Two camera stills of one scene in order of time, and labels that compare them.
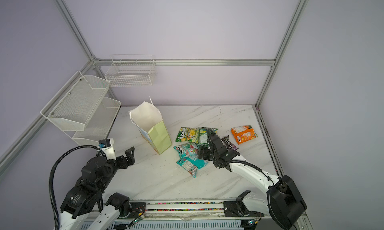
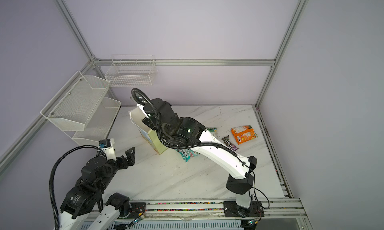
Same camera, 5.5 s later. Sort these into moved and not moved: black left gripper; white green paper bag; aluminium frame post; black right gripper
Moved: black right gripper
Not moved: white green paper bag; black left gripper; aluminium frame post
